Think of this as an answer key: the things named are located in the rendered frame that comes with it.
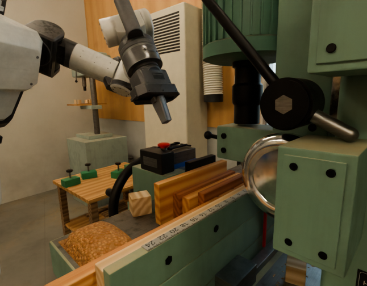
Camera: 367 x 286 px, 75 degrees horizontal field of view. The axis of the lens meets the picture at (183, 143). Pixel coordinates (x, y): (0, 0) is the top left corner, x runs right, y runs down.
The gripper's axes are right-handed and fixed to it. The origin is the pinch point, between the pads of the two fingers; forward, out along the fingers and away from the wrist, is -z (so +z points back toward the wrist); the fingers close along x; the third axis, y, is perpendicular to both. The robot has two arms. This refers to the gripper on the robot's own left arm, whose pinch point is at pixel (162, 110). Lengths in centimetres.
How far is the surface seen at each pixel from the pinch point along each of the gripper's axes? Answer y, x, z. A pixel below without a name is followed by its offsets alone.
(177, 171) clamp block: -3.9, -0.8, -14.0
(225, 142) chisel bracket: 9.3, -4.4, -12.9
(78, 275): 7.0, 28.0, -22.6
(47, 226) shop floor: -216, -18, -2
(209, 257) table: 7.9, 10.0, -29.5
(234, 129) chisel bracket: 12.6, -4.4, -11.4
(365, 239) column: 27.1, 3.1, -31.8
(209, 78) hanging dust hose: -56, -112, 50
